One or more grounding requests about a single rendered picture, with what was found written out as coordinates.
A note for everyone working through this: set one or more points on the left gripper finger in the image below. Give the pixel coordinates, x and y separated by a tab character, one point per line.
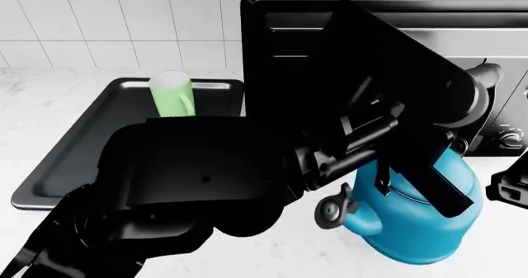
429	173
371	58

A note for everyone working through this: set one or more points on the light green mug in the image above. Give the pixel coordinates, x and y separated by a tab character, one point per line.
173	98

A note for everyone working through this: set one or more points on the dark metal tray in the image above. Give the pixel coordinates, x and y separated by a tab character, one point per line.
82	142

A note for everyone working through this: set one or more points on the round black oven knob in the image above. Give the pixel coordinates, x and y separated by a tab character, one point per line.
510	138

